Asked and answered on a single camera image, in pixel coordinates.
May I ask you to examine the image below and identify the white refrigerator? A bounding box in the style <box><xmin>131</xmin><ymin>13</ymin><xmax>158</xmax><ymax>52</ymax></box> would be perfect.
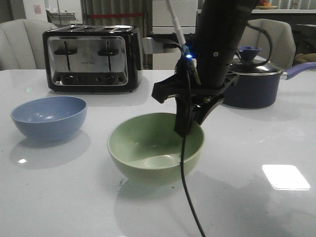
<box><xmin>152</xmin><ymin>0</ymin><xmax>198</xmax><ymax>70</ymax></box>

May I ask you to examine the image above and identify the green plastic bowl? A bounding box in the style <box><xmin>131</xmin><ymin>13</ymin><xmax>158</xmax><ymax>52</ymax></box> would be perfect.
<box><xmin>107</xmin><ymin>112</ymin><xmax>205</xmax><ymax>186</ymax></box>

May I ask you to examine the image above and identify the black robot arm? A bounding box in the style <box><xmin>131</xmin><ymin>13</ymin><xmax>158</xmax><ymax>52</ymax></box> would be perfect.
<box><xmin>152</xmin><ymin>0</ymin><xmax>257</xmax><ymax>137</ymax></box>

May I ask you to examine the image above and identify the white cable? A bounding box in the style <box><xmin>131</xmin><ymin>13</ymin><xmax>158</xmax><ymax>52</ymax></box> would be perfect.
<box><xmin>165</xmin><ymin>0</ymin><xmax>187</xmax><ymax>46</ymax></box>

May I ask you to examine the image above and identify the black and chrome toaster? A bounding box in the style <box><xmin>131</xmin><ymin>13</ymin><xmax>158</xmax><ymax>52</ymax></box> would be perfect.
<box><xmin>42</xmin><ymin>25</ymin><xmax>143</xmax><ymax>92</ymax></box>

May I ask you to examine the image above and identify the right beige armchair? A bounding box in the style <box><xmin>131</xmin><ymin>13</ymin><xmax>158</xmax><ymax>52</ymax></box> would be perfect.
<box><xmin>239</xmin><ymin>19</ymin><xmax>296</xmax><ymax>69</ymax></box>

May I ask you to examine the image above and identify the black cable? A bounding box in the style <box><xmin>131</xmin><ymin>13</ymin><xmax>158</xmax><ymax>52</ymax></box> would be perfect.
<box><xmin>176</xmin><ymin>43</ymin><xmax>207</xmax><ymax>237</ymax></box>

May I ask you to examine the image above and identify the pink paper on wall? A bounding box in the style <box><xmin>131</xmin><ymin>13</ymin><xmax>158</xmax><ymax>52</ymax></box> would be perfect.
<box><xmin>33</xmin><ymin>4</ymin><xmax>41</xmax><ymax>14</ymax></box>

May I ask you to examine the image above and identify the fruit plate on counter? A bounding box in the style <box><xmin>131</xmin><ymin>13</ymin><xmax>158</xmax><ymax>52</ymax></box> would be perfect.
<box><xmin>255</xmin><ymin>0</ymin><xmax>278</xmax><ymax>10</ymax></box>

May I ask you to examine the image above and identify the red barrier belt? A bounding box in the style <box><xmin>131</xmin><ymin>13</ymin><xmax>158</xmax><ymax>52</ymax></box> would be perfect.
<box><xmin>87</xmin><ymin>12</ymin><xmax>145</xmax><ymax>19</ymax></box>

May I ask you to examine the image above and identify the beige armchair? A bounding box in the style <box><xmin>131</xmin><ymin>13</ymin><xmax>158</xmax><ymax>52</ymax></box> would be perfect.
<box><xmin>239</xmin><ymin>19</ymin><xmax>296</xmax><ymax>69</ymax></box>
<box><xmin>0</xmin><ymin>19</ymin><xmax>57</xmax><ymax>71</ymax></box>

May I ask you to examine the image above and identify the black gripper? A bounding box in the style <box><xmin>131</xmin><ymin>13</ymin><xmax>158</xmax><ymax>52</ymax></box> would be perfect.
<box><xmin>152</xmin><ymin>58</ymin><xmax>239</xmax><ymax>137</ymax></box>

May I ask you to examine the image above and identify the blue plastic bowl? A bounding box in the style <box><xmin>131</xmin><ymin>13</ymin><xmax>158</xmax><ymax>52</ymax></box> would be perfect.
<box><xmin>10</xmin><ymin>96</ymin><xmax>87</xmax><ymax>142</ymax></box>

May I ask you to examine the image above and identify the wicker basket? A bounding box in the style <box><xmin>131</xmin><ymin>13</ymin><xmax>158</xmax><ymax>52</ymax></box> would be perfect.
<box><xmin>294</xmin><ymin>53</ymin><xmax>316</xmax><ymax>63</ymax></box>

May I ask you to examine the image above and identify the left beige armchair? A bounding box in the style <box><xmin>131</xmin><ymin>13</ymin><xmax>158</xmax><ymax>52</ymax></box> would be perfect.
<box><xmin>0</xmin><ymin>19</ymin><xmax>57</xmax><ymax>71</ymax></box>

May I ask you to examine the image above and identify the metal trolley in background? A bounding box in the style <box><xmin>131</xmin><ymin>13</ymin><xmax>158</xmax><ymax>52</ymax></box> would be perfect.
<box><xmin>46</xmin><ymin>9</ymin><xmax>76</xmax><ymax>25</ymax></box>

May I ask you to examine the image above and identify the glass pot lid blue knob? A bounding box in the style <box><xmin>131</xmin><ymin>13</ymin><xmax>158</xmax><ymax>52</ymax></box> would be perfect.
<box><xmin>229</xmin><ymin>46</ymin><xmax>283</xmax><ymax>75</ymax></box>

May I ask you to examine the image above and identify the dark blue saucepan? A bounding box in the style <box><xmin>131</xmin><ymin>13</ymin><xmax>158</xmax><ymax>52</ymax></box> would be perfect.
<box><xmin>223</xmin><ymin>62</ymin><xmax>316</xmax><ymax>109</ymax></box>

